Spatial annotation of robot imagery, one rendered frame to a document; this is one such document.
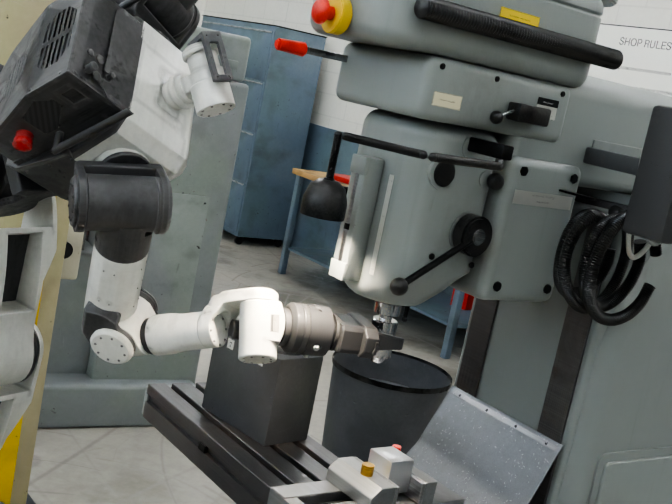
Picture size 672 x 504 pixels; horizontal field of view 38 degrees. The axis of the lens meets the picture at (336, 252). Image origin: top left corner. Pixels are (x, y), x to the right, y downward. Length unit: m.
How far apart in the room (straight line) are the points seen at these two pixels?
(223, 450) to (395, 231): 0.63
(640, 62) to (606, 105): 4.93
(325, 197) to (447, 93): 0.25
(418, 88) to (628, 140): 0.52
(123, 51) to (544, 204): 0.76
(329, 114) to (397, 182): 7.59
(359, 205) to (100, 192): 0.42
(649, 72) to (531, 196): 5.02
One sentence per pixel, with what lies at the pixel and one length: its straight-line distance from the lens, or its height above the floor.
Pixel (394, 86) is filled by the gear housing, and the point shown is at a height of 1.67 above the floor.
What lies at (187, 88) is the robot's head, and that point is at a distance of 1.68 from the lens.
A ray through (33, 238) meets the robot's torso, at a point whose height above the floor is 1.25.
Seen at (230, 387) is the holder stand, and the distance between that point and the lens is 2.10.
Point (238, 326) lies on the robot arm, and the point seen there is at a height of 1.22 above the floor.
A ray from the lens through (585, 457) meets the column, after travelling 1.98.
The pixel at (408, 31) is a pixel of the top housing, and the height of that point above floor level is 1.75.
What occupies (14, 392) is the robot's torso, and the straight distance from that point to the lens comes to 2.08.
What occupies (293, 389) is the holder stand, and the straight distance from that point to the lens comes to 2.03.
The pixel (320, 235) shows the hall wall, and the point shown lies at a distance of 9.09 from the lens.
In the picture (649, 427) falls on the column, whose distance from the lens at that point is 2.10.
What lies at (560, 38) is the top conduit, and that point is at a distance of 1.66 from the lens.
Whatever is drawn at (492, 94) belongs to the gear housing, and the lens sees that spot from 1.63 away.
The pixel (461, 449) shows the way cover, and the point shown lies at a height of 0.98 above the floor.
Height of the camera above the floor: 1.67
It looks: 10 degrees down
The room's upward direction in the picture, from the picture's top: 12 degrees clockwise
